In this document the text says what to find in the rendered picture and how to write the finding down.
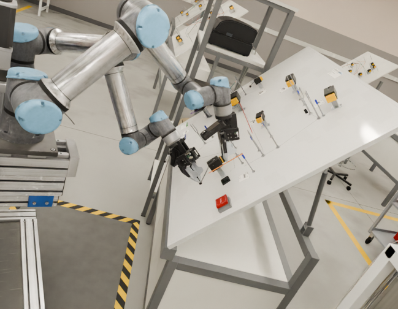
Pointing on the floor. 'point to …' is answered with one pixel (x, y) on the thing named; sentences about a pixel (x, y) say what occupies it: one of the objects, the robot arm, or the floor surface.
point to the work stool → (339, 175)
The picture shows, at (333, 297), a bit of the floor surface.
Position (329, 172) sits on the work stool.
